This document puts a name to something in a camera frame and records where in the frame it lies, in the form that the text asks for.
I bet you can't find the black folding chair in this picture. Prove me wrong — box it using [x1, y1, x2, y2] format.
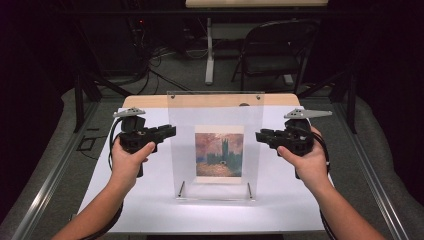
[231, 19, 319, 94]

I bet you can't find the person's left hand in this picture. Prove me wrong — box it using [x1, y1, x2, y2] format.
[108, 134, 157, 193]

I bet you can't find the person's right hand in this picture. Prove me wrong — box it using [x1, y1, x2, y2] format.
[277, 126, 334, 198]

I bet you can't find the clear acrylic photo frame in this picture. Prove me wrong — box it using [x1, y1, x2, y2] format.
[166, 90, 265, 202]

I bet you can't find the black metal stand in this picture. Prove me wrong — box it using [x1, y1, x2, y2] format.
[73, 71, 133, 134]
[296, 71, 358, 135]

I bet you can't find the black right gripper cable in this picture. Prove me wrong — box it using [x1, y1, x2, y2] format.
[311, 131, 338, 240]

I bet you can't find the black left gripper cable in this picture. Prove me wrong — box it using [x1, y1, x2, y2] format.
[79, 117, 125, 240]

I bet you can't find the tangle of floor cables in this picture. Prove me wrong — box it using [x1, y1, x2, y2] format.
[131, 19, 203, 96]

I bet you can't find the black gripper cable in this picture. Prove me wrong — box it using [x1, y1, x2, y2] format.
[79, 117, 125, 240]
[311, 131, 338, 240]

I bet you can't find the white board sheet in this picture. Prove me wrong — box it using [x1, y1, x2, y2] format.
[77, 105, 334, 234]

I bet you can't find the light wooden desk top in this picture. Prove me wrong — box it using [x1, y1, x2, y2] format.
[184, 0, 329, 8]

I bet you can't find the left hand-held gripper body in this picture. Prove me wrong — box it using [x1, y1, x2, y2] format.
[113, 107, 158, 178]

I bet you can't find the painting print card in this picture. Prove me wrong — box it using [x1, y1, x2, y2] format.
[194, 124, 245, 185]

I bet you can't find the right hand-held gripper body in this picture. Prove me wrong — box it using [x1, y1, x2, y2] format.
[276, 108, 333, 180]

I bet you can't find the wooden table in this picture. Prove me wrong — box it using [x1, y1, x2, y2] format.
[122, 93, 301, 108]

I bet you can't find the black horizontal bar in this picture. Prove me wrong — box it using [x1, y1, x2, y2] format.
[59, 8, 368, 18]

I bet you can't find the white desk leg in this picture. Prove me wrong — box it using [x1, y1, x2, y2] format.
[204, 17, 215, 86]

